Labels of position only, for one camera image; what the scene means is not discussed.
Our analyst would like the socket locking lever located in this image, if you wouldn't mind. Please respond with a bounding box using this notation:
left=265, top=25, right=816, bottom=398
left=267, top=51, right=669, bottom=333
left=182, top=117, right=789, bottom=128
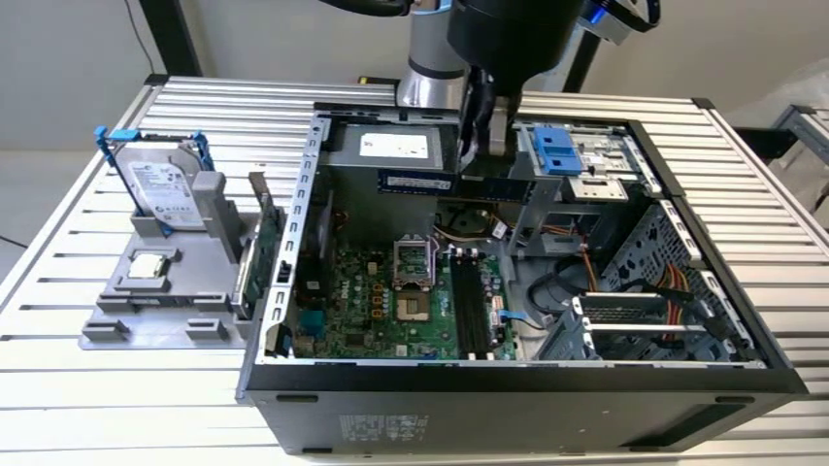
left=426, top=231, right=449, bottom=288

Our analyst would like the hard disk in blue carrier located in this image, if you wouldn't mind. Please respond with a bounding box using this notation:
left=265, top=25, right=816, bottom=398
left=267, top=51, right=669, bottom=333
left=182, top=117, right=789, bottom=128
left=95, top=124, right=217, bottom=239

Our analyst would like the orange wire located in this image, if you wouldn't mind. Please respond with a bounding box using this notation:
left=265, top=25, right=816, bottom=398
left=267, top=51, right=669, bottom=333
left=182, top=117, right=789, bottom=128
left=580, top=242, right=601, bottom=295

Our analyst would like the black looped cable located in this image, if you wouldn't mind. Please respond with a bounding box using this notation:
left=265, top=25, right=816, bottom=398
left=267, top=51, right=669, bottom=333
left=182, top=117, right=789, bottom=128
left=528, top=264, right=585, bottom=331

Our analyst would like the blue drive latch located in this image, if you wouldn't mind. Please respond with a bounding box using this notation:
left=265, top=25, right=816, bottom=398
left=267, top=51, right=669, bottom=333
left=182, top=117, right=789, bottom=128
left=532, top=124, right=581, bottom=177

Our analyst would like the PSU wire bundle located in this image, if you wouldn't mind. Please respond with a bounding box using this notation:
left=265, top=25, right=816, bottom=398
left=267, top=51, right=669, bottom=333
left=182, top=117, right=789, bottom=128
left=432, top=223, right=504, bottom=244

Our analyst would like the black frame post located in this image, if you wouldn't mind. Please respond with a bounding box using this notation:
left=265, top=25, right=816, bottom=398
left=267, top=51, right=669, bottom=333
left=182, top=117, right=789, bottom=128
left=560, top=42, right=608, bottom=96
left=139, top=0, right=203, bottom=79

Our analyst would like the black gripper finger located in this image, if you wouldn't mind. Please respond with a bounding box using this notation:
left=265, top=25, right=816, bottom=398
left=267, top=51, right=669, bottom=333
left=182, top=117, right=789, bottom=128
left=460, top=65, right=522, bottom=172

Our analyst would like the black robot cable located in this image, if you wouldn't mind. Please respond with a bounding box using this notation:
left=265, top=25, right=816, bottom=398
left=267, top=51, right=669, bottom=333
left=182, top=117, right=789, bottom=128
left=321, top=0, right=415, bottom=17

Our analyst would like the coloured wire bundle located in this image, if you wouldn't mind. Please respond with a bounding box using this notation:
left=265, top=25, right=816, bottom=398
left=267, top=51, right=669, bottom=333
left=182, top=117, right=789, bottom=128
left=653, top=264, right=694, bottom=331

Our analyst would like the black case fan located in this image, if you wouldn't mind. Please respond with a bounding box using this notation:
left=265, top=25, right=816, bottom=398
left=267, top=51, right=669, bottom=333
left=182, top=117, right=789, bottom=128
left=303, top=188, right=338, bottom=273

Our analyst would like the grey power supply unit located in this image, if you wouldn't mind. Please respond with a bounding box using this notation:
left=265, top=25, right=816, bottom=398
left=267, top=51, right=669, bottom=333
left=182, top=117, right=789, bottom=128
left=317, top=120, right=462, bottom=247

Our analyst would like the CPU socket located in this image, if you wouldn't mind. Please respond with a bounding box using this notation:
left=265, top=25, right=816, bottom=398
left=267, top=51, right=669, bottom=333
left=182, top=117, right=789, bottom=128
left=393, top=286, right=434, bottom=325

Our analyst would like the silver CPU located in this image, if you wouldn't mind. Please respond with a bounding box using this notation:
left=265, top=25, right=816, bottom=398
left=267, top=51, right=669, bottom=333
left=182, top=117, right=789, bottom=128
left=126, top=251, right=174, bottom=281

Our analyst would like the grey parts rack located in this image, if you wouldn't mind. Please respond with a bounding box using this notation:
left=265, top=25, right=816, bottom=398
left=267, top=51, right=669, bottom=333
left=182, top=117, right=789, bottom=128
left=76, top=168, right=261, bottom=350

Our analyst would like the metal socket cover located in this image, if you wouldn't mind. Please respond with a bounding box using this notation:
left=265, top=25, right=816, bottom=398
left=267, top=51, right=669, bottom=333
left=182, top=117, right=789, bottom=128
left=391, top=234, right=432, bottom=288

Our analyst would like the metal side table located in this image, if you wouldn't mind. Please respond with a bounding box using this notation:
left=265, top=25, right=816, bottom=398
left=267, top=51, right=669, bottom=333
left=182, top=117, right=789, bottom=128
left=731, top=104, right=829, bottom=215

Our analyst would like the green graphics card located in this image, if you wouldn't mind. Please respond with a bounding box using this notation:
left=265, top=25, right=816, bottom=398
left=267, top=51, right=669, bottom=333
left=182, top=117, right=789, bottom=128
left=234, top=162, right=290, bottom=319

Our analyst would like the RAM slot with white clips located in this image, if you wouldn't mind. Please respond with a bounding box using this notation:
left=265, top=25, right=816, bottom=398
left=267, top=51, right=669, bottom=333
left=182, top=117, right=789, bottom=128
left=450, top=248, right=469, bottom=360
left=465, top=248, right=488, bottom=360

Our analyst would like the metal disk bay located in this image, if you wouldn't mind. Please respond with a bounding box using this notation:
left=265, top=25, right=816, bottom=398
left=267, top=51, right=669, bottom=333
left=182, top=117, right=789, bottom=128
left=541, top=290, right=712, bottom=361

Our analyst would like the green motherboard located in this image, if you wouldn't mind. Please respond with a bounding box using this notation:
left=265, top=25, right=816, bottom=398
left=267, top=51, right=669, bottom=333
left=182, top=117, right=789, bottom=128
left=290, top=242, right=520, bottom=361

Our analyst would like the black PC case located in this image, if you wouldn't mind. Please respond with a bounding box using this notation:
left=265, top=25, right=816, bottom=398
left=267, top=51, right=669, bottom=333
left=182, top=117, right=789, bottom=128
left=234, top=99, right=811, bottom=457

